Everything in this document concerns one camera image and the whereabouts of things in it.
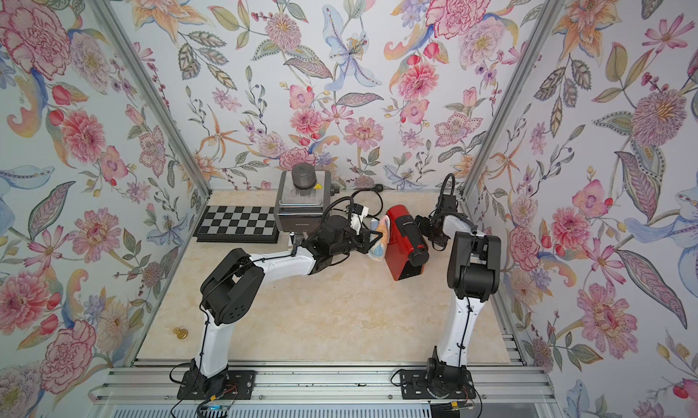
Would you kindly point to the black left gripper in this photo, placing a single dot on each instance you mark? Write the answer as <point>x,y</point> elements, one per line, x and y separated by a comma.
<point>363,242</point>

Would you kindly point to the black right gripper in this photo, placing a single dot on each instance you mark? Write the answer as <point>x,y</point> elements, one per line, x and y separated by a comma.
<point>424,221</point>

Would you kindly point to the red capsule coffee machine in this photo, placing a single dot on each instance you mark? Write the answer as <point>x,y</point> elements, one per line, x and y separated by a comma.
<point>407,253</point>

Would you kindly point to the grey steel coffee machine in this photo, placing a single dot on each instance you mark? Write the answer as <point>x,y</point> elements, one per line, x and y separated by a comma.
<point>303,196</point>

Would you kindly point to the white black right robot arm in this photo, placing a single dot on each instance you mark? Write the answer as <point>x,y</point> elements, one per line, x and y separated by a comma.
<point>473,276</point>

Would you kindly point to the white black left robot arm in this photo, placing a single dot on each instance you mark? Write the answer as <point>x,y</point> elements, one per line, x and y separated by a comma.
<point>229,291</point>

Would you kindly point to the black white checkerboard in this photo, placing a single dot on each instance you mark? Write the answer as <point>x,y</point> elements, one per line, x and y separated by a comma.
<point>237,224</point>

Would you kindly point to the small brass knob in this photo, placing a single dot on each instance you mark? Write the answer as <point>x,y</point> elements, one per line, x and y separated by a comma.
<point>180,333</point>

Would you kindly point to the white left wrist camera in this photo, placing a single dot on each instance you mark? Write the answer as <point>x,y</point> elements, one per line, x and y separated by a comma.
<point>357,215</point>

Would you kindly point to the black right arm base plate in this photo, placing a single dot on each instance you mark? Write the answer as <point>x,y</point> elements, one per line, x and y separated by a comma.
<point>414,385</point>

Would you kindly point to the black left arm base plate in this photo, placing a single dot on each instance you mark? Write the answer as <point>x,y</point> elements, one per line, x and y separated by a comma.
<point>228,385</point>

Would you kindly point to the aluminium front frame rail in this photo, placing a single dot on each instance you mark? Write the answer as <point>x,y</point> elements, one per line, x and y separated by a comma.
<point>151,382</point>

